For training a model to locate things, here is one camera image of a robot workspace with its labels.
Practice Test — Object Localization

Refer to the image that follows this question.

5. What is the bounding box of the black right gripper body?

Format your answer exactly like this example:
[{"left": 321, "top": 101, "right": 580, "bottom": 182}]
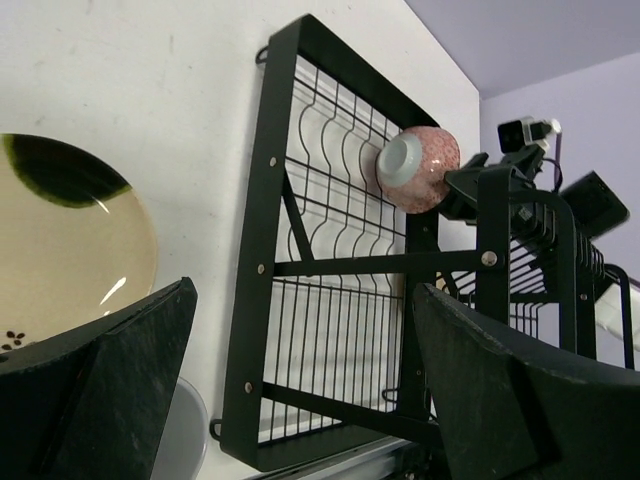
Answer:
[{"left": 439, "top": 152, "right": 545, "bottom": 223}]

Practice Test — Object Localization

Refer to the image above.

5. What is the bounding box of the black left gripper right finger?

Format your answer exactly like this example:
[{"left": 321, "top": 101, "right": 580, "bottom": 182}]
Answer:
[{"left": 413, "top": 284, "right": 639, "bottom": 479}]

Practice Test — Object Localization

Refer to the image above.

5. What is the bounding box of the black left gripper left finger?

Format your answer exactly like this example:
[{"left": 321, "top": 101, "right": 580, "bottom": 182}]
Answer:
[{"left": 1, "top": 277, "right": 198, "bottom": 479}]

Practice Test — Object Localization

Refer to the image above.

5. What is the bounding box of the pink floral mug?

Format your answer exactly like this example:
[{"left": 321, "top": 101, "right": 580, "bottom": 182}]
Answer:
[{"left": 170, "top": 377, "right": 209, "bottom": 479}]

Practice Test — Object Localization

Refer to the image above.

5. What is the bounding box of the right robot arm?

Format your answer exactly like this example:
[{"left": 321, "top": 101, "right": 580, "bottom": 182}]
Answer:
[{"left": 438, "top": 147, "right": 639, "bottom": 368}]

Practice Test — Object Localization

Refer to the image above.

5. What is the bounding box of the pink floral small bowl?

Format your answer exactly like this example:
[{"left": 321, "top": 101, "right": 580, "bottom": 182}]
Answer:
[{"left": 375, "top": 126, "right": 460, "bottom": 214}]

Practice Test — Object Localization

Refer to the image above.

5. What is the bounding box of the cream plate green brushstroke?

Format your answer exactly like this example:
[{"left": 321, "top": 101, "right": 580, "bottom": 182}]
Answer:
[{"left": 1, "top": 133, "right": 158, "bottom": 354}]

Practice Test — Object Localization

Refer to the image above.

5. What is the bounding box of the black wire dish rack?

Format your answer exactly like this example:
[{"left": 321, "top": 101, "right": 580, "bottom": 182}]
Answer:
[{"left": 210, "top": 14, "right": 639, "bottom": 479}]

